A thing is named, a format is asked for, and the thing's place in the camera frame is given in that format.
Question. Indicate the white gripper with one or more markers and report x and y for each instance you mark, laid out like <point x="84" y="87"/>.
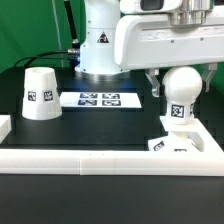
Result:
<point x="150" y="41"/>

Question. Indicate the white lamp bulb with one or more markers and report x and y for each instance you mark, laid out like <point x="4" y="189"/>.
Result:
<point x="182" y="87"/>

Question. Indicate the white lamp base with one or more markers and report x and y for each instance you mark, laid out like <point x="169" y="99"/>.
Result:
<point x="179" y="137"/>

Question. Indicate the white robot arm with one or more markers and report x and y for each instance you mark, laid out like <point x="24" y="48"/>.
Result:
<point x="97" y="60"/>

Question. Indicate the white lamp shade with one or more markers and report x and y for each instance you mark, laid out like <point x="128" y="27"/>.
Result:
<point x="41" y="99"/>

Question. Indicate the white marker sheet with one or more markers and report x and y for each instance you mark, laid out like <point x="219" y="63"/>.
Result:
<point x="99" y="100"/>

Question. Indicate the white fence border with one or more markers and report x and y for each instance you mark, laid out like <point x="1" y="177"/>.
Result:
<point x="209" y="161"/>

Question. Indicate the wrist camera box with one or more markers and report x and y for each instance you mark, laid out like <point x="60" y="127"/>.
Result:
<point x="148" y="6"/>

